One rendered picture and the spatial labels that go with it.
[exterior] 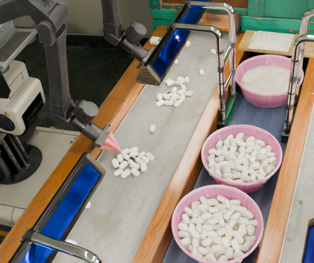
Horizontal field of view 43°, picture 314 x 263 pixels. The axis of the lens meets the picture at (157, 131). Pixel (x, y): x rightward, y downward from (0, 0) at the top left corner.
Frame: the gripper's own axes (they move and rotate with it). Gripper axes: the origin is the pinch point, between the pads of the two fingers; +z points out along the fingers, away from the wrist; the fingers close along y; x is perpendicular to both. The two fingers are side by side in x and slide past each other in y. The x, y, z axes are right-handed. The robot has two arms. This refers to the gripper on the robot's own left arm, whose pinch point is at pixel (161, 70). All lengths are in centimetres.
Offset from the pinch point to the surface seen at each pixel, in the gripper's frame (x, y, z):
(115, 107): 12.0, -20.7, -6.1
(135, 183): -1, -52, 13
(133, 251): -8, -75, 21
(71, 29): 142, 117, -63
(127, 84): 13.2, -6.1, -7.5
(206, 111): -11.9, -14.4, 21.3
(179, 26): -33.3, -13.2, -7.6
